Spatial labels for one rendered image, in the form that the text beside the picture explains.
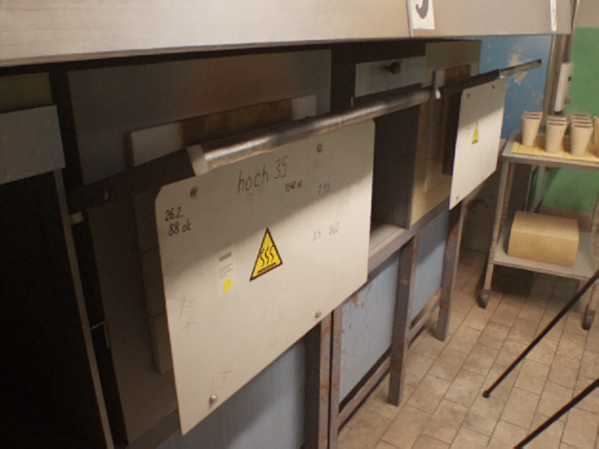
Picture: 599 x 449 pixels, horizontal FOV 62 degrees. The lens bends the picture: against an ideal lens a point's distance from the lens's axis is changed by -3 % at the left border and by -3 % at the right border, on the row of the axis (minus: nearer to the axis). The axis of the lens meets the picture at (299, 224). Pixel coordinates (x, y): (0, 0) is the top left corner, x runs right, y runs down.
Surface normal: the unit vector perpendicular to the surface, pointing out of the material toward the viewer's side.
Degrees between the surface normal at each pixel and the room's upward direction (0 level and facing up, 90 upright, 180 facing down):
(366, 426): 0
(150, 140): 90
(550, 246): 90
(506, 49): 90
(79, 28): 80
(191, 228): 90
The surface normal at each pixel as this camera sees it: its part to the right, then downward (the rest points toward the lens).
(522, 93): -0.56, 0.30
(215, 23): 0.81, 0.04
